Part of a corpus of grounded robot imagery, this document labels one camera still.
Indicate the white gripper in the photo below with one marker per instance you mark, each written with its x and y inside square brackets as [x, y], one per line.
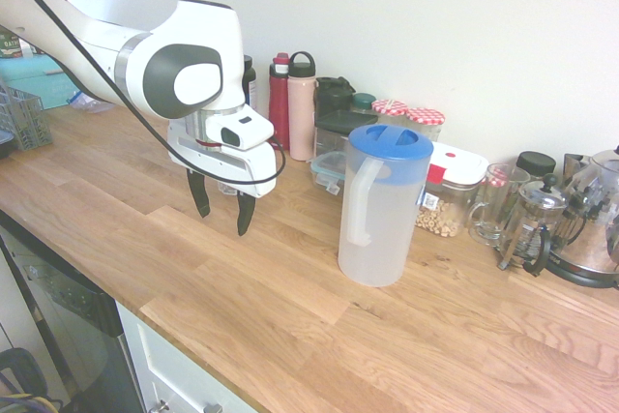
[232, 166]

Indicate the translucent pitcher with blue lid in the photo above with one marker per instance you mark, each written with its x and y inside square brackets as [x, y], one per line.
[377, 229]

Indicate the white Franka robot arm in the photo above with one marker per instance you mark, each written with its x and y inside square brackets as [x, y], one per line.
[203, 26]

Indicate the red water bottle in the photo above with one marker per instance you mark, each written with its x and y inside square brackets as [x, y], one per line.
[279, 108]

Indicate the pink water bottle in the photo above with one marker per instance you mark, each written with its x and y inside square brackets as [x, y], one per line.
[301, 113]

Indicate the clear drinking glass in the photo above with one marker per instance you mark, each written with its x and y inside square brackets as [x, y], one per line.
[227, 188]

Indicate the glass container with teal lid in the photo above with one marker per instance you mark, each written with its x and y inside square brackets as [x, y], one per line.
[329, 166]

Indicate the clear container with black lid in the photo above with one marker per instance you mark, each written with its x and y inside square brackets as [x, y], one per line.
[343, 124]

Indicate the black shaker bottle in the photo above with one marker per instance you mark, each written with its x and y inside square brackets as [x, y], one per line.
[331, 96]

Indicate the clear plastic zip bag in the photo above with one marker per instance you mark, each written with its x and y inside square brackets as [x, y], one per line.
[89, 102]

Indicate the white cabinet drawer front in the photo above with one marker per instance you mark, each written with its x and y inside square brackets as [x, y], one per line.
[159, 360]

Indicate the green lid glass jar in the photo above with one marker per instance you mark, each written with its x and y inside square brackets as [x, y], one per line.
[363, 102]

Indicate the red checked lid glass jar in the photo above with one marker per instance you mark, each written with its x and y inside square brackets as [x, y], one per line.
[425, 117]
[389, 107]

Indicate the black dishwasher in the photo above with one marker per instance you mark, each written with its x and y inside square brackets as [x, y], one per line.
[67, 316]

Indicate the gray cutlery basket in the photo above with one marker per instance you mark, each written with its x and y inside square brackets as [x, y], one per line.
[26, 118]

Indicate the black dish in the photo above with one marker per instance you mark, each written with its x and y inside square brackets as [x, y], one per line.
[4, 144]

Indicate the white lid cereal container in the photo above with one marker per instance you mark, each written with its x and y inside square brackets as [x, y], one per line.
[459, 164]

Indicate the green oats canister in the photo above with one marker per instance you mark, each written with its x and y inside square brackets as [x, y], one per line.
[10, 45]

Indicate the clear glass mug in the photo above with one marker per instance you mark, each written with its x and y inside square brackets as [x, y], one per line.
[498, 227]

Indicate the glass French press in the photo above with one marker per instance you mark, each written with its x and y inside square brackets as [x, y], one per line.
[532, 219]

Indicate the black lid glass jar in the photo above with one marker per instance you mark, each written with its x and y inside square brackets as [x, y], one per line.
[534, 161]

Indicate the stainless steel electric kettle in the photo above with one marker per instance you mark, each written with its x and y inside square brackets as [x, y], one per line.
[590, 244]

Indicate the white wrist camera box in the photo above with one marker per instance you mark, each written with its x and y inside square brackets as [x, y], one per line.
[242, 130]

